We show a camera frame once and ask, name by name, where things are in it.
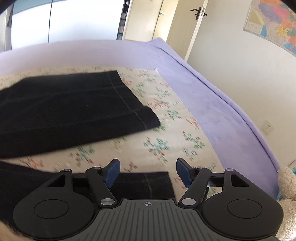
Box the black door handle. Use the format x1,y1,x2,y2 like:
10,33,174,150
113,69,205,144
191,7,201,21

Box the white wall socket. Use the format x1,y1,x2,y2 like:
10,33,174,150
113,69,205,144
262,120,273,136

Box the white room door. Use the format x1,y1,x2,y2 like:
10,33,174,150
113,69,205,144
166,0,208,61

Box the white and blue wardrobe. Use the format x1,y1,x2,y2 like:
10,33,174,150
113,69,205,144
1,1,125,52

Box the white fluffy blanket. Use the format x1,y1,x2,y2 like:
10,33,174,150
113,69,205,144
276,167,295,240

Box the dark navy denim pants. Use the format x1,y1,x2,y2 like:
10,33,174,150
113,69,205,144
0,70,176,209

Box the colourful wall map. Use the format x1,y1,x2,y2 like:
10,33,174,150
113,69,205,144
243,0,296,55

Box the floral cream bed cloth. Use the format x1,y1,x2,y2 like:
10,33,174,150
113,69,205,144
0,66,225,200

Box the lavender bed sheet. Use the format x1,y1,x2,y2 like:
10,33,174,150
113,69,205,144
1,39,280,197

